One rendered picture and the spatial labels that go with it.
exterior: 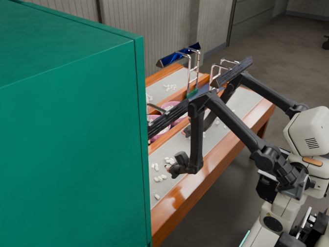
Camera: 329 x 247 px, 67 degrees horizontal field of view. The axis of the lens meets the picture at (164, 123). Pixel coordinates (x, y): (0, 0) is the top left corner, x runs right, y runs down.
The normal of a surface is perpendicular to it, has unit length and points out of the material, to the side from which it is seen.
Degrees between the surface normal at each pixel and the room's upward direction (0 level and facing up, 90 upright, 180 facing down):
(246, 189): 0
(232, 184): 0
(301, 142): 90
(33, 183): 90
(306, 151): 90
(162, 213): 0
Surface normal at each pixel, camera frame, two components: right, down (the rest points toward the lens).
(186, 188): 0.01, -0.80
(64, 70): 0.77, 0.40
